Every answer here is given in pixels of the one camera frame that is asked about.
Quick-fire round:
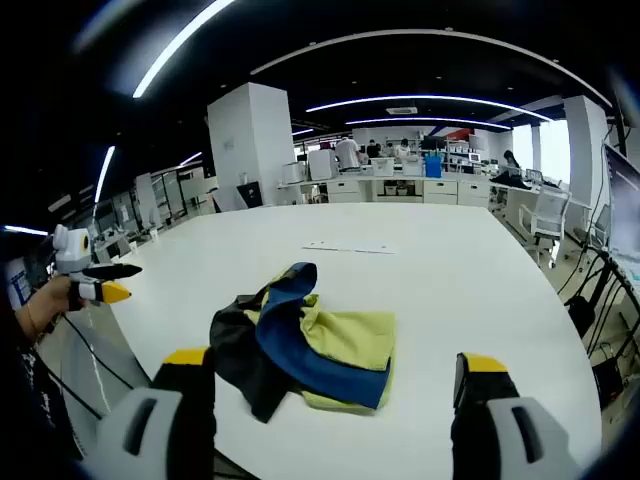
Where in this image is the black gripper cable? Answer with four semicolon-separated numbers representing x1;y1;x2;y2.
37;309;136;421

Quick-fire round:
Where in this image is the curved ceiling light strip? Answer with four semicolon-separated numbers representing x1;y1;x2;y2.
305;94;551;123
344;117;514;131

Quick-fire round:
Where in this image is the person's dark clothing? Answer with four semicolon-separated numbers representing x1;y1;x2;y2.
0;284;86;461

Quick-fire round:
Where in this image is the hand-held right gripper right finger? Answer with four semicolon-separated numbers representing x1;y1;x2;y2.
451;352;584;480

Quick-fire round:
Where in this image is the white office chair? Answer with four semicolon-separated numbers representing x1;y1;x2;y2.
518;187;572;269

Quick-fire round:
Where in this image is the dark computer monitor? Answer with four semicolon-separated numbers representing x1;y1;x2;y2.
602;142;640;261

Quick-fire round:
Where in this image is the white counter cabinet row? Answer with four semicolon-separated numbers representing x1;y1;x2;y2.
277;169;494;207

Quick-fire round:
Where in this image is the person's left hand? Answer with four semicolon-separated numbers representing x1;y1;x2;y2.
42;274;89;315

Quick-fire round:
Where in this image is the long ceiling light strip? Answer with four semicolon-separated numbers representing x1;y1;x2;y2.
132;0;236;99
94;145;116;204

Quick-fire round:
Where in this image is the narrow white pillar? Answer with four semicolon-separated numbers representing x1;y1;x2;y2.
563;94;609;211

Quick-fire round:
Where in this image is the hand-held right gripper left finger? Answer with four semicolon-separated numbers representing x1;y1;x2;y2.
82;346;217;480

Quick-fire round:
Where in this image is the white boxy appliance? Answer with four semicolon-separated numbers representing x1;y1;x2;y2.
307;148;340;181

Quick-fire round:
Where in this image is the black panel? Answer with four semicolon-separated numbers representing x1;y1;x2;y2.
236;181;264;209

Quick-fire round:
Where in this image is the glass front cabinet row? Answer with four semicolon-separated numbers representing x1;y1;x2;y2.
134;166;207;226

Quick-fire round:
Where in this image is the wide white pillar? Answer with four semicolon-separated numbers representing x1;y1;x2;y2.
206;82;297;214

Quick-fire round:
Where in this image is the yellow blue black garment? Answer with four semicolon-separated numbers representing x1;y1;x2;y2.
209;261;397;424

